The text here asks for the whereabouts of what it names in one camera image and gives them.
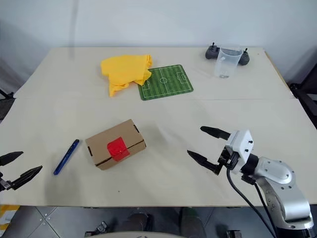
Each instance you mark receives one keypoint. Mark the brown cardboard box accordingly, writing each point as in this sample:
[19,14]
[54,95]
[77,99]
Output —
[112,137]

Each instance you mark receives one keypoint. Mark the yellow and white object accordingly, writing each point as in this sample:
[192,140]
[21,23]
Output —
[7,214]

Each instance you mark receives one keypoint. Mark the small metal fixture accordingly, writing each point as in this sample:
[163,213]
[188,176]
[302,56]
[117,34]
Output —
[103,226]

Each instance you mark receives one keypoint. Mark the dark equipment frame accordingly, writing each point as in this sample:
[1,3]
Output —
[305,91]

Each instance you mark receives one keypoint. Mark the black stand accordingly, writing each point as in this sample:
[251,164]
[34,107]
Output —
[5,101]

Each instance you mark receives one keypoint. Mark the black remote controller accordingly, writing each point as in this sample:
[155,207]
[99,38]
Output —
[210,53]

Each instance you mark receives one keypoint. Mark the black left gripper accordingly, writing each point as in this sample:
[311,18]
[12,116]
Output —
[4,184]

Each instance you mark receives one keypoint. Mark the yellow cloth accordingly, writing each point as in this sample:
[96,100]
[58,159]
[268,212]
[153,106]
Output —
[123,69]

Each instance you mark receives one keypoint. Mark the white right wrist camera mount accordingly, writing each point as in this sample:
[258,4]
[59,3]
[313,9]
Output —
[244,142]

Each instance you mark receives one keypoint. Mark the clear plastic cup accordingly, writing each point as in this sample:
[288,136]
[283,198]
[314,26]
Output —
[226,64]

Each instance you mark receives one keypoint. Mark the blue object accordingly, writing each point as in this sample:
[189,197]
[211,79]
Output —
[66,157]

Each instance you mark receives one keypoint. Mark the green soccer field mat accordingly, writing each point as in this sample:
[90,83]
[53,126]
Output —
[168,83]

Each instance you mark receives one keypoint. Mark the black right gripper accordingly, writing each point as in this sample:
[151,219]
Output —
[227,160]

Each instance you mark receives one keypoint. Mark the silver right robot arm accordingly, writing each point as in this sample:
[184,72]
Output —
[278,173]

